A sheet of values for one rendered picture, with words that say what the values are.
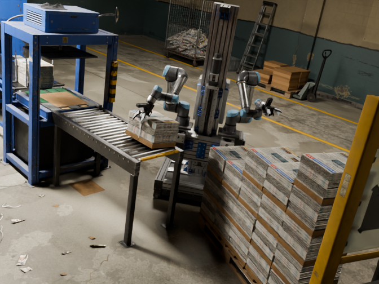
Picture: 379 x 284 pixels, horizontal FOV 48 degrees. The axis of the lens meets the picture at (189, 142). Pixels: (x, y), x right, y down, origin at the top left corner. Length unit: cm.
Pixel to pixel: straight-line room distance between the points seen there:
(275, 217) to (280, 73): 698
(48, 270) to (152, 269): 81
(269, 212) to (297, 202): 34
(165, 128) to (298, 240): 148
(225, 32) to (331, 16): 641
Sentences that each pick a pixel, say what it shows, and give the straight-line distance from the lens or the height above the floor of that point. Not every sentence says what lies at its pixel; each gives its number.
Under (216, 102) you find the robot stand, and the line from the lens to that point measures 438.
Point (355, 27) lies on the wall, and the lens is 1029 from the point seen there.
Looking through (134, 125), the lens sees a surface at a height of 95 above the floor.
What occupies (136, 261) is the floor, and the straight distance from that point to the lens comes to 372.
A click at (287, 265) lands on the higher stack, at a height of 52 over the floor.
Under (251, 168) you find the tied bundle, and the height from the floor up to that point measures 94.
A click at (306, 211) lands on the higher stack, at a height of 97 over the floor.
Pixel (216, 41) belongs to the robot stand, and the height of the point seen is 168.
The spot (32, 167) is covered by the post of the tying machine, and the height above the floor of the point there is 21.
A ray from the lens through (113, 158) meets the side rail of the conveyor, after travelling 371.
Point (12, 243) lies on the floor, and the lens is 392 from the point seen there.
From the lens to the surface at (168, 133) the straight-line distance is 374.
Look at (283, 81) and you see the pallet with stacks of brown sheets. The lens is 987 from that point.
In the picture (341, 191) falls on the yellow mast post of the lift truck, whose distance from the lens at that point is 237.
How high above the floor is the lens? 227
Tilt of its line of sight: 21 degrees down
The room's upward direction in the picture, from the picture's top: 9 degrees clockwise
